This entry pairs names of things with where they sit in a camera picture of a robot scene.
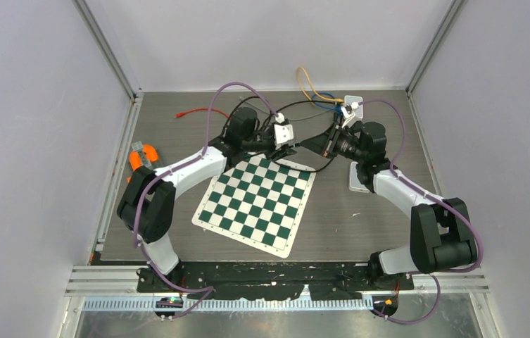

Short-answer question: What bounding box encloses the orange toy on grey plate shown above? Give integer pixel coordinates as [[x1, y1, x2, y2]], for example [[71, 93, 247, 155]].
[[128, 141, 159, 171]]

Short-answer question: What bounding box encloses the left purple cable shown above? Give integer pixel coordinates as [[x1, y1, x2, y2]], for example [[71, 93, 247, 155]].
[[133, 82, 279, 319]]

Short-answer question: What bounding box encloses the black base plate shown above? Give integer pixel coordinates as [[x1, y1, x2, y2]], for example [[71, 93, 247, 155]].
[[137, 261, 415, 302]]

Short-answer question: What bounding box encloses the green white chessboard mat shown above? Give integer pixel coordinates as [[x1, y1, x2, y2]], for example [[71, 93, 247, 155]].
[[192, 155, 316, 258]]

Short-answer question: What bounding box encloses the white switch box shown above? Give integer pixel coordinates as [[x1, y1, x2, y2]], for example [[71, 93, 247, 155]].
[[348, 161, 370, 193], [343, 95, 364, 120]]

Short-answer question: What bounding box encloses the yellow ethernet cable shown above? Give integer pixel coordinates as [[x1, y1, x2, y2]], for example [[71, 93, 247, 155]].
[[296, 66, 344, 104]]

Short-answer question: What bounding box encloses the grey ethernet cable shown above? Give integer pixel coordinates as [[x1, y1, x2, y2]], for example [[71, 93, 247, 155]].
[[239, 96, 326, 123]]

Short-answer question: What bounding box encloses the red ethernet cable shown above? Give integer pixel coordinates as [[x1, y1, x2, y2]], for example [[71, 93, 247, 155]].
[[175, 108, 231, 120]]

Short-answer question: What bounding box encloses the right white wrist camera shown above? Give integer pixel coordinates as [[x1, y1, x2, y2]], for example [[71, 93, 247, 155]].
[[341, 104, 361, 128]]

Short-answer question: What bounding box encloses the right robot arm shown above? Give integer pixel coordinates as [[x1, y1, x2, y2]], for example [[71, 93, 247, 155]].
[[301, 122, 480, 289]]

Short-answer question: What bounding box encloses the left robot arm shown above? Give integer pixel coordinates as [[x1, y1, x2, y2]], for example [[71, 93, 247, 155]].
[[116, 107, 295, 292]]

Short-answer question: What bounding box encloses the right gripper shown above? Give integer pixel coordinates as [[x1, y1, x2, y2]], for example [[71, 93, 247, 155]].
[[302, 122, 367, 163]]

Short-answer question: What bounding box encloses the blue ethernet cable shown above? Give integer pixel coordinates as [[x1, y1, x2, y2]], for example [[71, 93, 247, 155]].
[[312, 92, 344, 112]]

